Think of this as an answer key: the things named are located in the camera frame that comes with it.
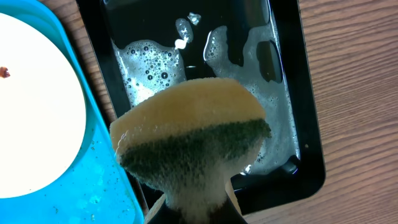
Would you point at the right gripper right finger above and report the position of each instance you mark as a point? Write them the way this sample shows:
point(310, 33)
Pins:
point(229, 212)

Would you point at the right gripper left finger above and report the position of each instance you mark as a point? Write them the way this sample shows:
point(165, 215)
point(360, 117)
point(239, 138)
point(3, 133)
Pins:
point(160, 212)

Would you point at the yellow green sponge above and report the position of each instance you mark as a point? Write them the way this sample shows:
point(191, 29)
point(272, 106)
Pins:
point(189, 140)

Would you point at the teal plastic tray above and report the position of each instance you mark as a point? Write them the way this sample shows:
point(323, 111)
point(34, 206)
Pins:
point(94, 188)

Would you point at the black rectangular water tray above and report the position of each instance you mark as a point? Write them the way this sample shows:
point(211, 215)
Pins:
point(146, 46)

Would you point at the white plate right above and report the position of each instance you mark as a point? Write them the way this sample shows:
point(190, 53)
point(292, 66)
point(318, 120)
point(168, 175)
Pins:
point(43, 111)

